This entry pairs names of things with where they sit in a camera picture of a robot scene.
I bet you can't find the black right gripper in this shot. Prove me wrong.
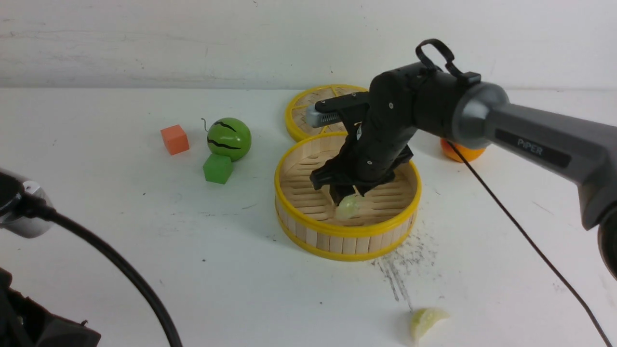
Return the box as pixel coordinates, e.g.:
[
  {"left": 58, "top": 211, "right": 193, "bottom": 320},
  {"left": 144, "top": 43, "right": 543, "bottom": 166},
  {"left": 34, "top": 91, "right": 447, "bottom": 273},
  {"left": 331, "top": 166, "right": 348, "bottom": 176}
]
[{"left": 310, "top": 67, "right": 425, "bottom": 206}]

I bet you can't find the bamboo steamer tray yellow rim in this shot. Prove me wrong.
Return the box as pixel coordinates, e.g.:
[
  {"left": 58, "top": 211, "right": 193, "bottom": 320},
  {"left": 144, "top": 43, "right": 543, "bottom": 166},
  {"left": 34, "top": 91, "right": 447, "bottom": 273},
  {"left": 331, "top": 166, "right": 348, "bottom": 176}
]
[{"left": 275, "top": 133, "right": 422, "bottom": 261}]

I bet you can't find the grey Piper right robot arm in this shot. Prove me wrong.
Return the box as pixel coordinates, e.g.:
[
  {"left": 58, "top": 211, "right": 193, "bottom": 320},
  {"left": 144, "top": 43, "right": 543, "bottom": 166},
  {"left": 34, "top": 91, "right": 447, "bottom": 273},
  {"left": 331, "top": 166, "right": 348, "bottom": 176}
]
[{"left": 306, "top": 62, "right": 617, "bottom": 275}]

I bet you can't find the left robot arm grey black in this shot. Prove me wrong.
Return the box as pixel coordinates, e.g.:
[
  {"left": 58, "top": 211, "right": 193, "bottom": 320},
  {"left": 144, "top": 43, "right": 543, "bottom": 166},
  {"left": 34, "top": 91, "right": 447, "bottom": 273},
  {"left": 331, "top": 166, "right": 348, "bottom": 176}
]
[{"left": 1, "top": 168, "right": 363, "bottom": 347}]

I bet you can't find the woven bamboo steamer lid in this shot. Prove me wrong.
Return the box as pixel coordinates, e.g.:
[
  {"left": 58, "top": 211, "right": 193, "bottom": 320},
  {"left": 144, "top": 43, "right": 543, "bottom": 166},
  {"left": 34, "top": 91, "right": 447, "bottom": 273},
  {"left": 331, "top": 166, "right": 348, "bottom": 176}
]
[{"left": 284, "top": 84, "right": 368, "bottom": 142}]

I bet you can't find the orange yellow toy pear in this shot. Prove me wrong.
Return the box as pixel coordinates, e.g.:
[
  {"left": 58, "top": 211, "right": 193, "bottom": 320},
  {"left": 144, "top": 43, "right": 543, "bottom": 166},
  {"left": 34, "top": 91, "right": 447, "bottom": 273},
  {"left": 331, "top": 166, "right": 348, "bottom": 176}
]
[{"left": 440, "top": 138, "right": 486, "bottom": 163}]

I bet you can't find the green toy watermelon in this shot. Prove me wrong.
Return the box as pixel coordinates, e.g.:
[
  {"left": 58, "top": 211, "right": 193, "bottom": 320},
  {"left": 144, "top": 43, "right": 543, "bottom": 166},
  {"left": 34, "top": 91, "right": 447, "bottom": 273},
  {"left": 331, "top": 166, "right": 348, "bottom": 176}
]
[{"left": 203, "top": 117, "right": 253, "bottom": 162}]

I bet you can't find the green foam cube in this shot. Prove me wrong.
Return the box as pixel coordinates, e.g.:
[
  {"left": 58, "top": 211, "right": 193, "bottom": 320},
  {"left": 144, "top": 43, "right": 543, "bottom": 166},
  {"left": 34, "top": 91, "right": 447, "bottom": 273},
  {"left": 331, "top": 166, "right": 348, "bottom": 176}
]
[{"left": 202, "top": 154, "right": 233, "bottom": 185}]

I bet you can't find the orange foam cube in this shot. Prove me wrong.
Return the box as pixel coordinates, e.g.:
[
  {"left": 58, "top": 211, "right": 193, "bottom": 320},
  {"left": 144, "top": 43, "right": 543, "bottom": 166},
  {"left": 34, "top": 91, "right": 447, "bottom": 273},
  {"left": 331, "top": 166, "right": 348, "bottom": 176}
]
[{"left": 160, "top": 124, "right": 190, "bottom": 156}]

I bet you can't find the silver wrist camera on gripper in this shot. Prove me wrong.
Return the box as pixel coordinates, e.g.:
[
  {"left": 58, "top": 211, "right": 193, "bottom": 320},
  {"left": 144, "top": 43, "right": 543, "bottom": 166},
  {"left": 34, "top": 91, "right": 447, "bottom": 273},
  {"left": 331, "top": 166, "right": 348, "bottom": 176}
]
[{"left": 305, "top": 92, "right": 370, "bottom": 133}]

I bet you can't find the black thin cable right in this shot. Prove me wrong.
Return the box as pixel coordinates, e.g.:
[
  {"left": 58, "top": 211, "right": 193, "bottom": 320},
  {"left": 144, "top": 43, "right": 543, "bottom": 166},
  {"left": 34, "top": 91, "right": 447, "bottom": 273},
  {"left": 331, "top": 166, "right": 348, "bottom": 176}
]
[{"left": 446, "top": 140, "right": 613, "bottom": 347}]

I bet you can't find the thick black cable left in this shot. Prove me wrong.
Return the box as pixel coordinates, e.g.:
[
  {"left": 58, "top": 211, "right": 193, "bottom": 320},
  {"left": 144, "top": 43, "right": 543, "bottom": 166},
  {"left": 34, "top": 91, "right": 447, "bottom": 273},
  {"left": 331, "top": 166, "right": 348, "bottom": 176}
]
[{"left": 29, "top": 195, "right": 184, "bottom": 347}]

